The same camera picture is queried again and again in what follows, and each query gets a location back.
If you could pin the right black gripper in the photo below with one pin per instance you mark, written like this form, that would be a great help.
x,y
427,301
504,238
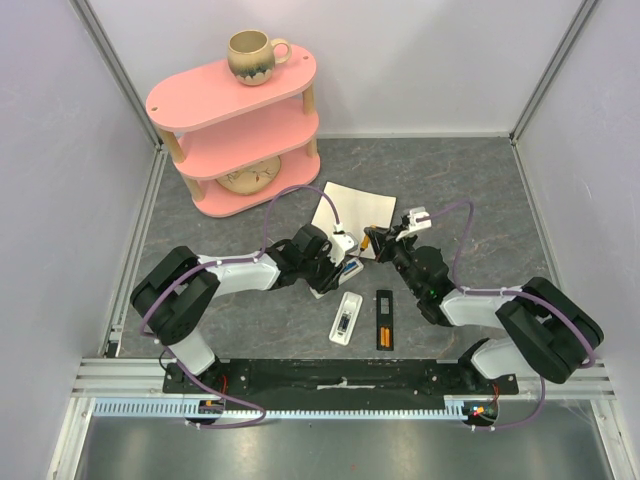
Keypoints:
x,y
388,246

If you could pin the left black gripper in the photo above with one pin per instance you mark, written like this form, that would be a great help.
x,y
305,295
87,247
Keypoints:
x,y
330,281

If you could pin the orange handled screwdriver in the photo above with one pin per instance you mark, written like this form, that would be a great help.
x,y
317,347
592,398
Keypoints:
x,y
364,245

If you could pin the slim white remote control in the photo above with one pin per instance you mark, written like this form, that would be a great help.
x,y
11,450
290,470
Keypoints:
x,y
343,279

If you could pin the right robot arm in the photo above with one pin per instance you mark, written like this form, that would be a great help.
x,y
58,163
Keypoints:
x,y
546,332

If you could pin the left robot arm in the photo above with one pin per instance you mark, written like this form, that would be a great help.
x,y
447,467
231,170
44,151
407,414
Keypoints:
x,y
174,296

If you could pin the black remote control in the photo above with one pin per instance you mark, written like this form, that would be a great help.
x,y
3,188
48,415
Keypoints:
x,y
384,315

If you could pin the wide white remote control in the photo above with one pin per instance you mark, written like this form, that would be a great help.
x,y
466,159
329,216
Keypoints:
x,y
345,319

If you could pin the white square plate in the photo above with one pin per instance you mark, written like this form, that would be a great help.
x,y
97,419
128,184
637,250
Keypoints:
x,y
357,209

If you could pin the pink three-tier shelf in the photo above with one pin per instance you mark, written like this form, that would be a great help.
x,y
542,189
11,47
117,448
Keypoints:
x,y
213,126

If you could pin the beige ceramic mug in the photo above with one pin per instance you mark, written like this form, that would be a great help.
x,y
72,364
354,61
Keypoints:
x,y
252,56

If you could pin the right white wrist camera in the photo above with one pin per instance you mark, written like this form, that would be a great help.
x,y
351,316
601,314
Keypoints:
x,y
415,220

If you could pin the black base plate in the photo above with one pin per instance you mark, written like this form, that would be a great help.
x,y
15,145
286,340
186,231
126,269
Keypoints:
x,y
239,377

